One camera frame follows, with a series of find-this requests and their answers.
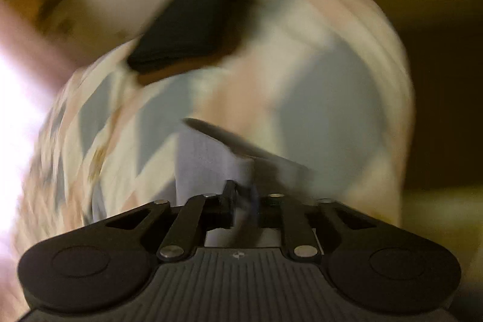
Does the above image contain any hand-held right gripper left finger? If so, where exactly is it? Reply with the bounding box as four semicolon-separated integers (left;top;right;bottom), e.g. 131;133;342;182
102;179;238;262

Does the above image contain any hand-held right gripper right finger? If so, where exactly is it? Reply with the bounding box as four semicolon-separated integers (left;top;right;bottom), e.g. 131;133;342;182
245;190;382;262

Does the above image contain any checkered bear print quilt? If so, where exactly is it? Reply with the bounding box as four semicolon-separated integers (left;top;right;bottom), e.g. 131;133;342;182
15;0;416;251

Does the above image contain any dark folded cloth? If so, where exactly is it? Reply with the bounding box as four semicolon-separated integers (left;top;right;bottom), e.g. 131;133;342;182
126;0;257;74

